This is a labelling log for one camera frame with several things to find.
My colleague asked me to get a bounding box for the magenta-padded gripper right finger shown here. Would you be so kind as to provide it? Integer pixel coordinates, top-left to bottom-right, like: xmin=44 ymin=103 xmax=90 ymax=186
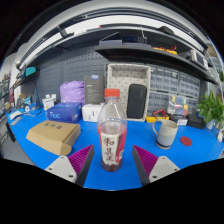
xmin=131 ymin=144 xmax=181 ymax=187

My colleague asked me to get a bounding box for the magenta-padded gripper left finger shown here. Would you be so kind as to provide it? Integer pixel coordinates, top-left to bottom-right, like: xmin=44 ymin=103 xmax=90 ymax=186
xmin=44 ymin=144 xmax=95 ymax=188

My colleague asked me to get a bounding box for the clear red-capped drink bottle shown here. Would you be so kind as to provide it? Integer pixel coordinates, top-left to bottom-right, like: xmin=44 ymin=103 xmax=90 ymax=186
xmin=96 ymin=88 xmax=128 ymax=173

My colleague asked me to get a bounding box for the brown cardboard box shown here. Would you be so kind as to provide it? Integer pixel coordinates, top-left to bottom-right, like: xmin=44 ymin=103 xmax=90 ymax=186
xmin=25 ymin=119 xmax=82 ymax=157

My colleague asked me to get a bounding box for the grey and white ceramic mug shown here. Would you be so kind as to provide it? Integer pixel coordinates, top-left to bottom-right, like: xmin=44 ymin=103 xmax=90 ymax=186
xmin=152 ymin=119 xmax=179 ymax=150

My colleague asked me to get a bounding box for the flat round red coaster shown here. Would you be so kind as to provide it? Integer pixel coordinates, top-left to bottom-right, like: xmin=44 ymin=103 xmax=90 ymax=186
xmin=179 ymin=135 xmax=194 ymax=147

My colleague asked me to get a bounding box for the yellow multimeter with leads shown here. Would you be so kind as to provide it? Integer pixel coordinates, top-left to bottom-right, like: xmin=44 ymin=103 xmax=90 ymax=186
xmin=145 ymin=109 xmax=171 ymax=123

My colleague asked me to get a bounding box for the black box with white label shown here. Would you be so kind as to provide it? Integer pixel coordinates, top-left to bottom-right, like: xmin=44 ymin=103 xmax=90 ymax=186
xmin=169 ymin=113 xmax=189 ymax=126

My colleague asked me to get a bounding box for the blue printed carton box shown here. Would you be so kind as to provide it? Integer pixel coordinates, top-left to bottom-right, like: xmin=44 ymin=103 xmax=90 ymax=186
xmin=45 ymin=102 xmax=83 ymax=124

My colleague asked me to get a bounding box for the plain black box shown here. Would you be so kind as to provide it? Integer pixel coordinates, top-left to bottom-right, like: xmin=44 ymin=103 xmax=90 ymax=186
xmin=186 ymin=113 xmax=207 ymax=130

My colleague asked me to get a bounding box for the white carton box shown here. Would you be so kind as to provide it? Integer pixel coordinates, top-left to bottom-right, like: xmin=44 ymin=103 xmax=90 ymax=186
xmin=81 ymin=103 xmax=104 ymax=123

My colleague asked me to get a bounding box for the grey small-parts drawer cabinet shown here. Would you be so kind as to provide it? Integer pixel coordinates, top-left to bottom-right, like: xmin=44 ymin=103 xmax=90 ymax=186
xmin=148 ymin=65 xmax=181 ymax=93
xmin=179 ymin=71 xmax=202 ymax=98
xmin=187 ymin=96 xmax=201 ymax=116
xmin=147 ymin=91 xmax=174 ymax=114

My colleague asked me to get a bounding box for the small white printed carton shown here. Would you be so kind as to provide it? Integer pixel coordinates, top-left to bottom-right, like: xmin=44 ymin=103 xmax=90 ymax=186
xmin=42 ymin=94 xmax=58 ymax=111

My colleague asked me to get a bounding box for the white power adapter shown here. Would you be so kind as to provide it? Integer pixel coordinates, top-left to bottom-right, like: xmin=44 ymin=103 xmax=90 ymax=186
xmin=216 ymin=128 xmax=224 ymax=143

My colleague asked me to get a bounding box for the black zip case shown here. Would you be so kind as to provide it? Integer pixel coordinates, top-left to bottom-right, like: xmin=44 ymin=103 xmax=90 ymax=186
xmin=126 ymin=83 xmax=148 ymax=120

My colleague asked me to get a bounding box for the purple plastic bag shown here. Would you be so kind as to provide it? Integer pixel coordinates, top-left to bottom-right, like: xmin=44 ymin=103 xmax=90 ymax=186
xmin=59 ymin=80 xmax=86 ymax=106

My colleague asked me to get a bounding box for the green potted plant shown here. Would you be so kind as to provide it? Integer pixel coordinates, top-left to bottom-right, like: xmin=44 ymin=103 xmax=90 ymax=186
xmin=196 ymin=89 xmax=224 ymax=129

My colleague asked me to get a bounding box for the dark grey flat box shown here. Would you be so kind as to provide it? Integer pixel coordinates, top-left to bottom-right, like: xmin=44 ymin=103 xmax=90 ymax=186
xmin=83 ymin=74 xmax=106 ymax=105

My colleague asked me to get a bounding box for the white perforated tray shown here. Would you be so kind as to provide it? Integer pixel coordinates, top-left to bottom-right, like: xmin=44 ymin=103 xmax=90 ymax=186
xmin=106 ymin=63 xmax=152 ymax=123

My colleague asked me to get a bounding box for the white metal shelf rack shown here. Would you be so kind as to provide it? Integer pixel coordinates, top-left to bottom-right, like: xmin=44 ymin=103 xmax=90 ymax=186
xmin=203 ymin=43 xmax=224 ymax=88

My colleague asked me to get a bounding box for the black wall shelf unit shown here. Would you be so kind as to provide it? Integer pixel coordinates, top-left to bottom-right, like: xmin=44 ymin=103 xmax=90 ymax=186
xmin=14 ymin=23 xmax=219 ymax=86

